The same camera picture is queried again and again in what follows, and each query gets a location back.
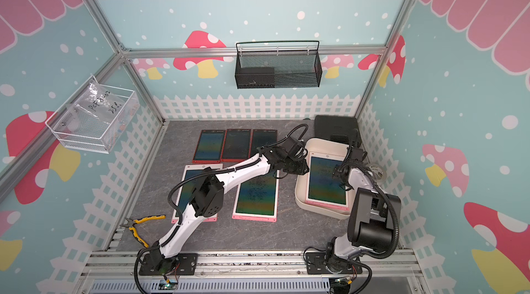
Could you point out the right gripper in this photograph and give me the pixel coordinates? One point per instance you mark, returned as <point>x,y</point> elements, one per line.
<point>338,172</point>

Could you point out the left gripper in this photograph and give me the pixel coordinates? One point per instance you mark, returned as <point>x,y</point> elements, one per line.
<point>300,170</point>

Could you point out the white plastic storage box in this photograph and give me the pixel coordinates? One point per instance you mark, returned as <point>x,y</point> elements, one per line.
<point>327,147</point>

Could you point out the red writing tablet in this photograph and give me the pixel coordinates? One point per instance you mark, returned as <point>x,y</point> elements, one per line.
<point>262,137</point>
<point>209,147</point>
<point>237,145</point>

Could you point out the pink writing tablet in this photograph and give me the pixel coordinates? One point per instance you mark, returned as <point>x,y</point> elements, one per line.
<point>257,199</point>
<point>323,189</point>
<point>184,193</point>

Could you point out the red writing tablet top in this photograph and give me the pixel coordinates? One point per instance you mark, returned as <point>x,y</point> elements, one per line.
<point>209,147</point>

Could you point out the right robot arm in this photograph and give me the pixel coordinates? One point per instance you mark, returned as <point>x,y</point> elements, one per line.
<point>373,228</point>

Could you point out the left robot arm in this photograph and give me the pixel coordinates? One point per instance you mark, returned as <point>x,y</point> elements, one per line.
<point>207,198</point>

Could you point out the black box in basket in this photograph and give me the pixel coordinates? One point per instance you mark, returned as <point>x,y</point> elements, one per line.
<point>255,77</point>

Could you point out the clear tape roll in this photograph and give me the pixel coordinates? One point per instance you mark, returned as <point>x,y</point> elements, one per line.
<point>378,173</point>

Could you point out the black plastic tool case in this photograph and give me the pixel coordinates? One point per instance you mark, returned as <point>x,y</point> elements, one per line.
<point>343,130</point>

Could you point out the green circuit board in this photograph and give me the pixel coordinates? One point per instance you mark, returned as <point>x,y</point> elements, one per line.
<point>168,285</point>

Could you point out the clear plastic bag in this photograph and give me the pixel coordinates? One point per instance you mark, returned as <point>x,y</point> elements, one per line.
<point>92,113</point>

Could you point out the black mesh wall basket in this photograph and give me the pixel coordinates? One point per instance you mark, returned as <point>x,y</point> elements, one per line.
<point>297,63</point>

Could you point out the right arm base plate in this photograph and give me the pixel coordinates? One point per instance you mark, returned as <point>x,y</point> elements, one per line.
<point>318,264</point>

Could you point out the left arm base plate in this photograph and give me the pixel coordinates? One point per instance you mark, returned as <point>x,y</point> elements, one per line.
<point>183,264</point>

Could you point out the white wire wall basket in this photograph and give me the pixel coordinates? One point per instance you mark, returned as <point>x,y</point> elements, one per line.
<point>104,143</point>

